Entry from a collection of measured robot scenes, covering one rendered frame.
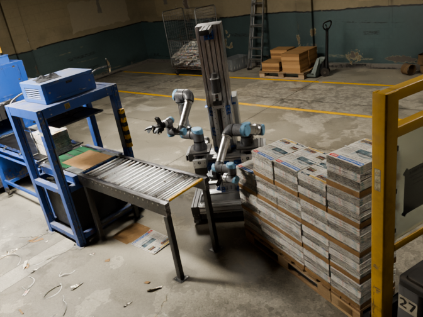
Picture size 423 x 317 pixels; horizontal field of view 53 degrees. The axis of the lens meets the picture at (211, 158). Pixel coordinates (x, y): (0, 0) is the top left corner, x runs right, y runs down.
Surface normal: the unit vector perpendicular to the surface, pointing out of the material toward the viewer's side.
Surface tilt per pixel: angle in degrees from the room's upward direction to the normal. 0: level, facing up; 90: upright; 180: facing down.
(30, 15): 90
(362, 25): 90
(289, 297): 0
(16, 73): 90
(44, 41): 90
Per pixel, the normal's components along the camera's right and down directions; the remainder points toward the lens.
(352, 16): -0.65, 0.40
